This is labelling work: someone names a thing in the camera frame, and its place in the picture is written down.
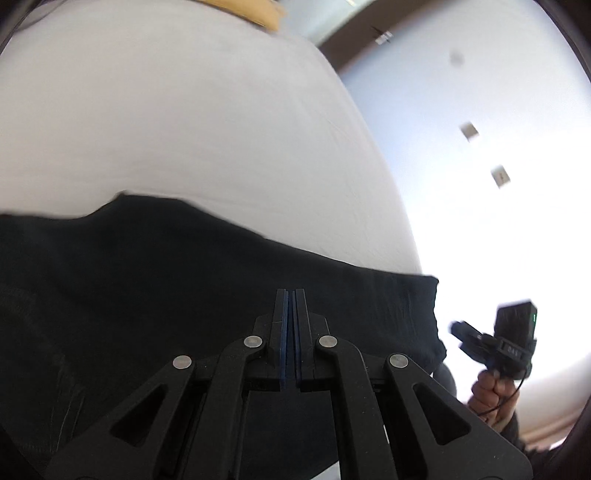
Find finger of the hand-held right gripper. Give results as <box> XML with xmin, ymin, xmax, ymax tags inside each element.
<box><xmin>449</xmin><ymin>319</ymin><xmax>498</xmax><ymax>366</ymax></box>

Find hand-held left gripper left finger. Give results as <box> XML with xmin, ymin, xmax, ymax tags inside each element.
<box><xmin>44</xmin><ymin>288</ymin><xmax>290</xmax><ymax>480</ymax></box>

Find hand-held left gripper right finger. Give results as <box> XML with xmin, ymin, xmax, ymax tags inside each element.
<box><xmin>292</xmin><ymin>288</ymin><xmax>534</xmax><ymax>480</ymax></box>

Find black pants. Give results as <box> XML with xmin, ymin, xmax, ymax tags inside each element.
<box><xmin>0</xmin><ymin>194</ymin><xmax>448</xmax><ymax>480</ymax></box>

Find person's right forearm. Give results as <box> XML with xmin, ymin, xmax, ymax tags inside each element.
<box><xmin>496</xmin><ymin>406</ymin><xmax>578</xmax><ymax>467</ymax></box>

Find person's right hand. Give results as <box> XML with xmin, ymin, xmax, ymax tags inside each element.
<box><xmin>467</xmin><ymin>368</ymin><xmax>522</xmax><ymax>428</ymax></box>

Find white bed sheet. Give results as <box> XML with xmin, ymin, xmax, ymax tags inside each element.
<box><xmin>0</xmin><ymin>0</ymin><xmax>424</xmax><ymax>480</ymax></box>

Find yellow pillow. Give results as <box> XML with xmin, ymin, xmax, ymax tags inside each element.
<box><xmin>196</xmin><ymin>0</ymin><xmax>284</xmax><ymax>32</ymax></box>

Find dark wooden door frame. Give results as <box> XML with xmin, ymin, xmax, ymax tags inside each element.
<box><xmin>318</xmin><ymin>0</ymin><xmax>467</xmax><ymax>72</ymax></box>

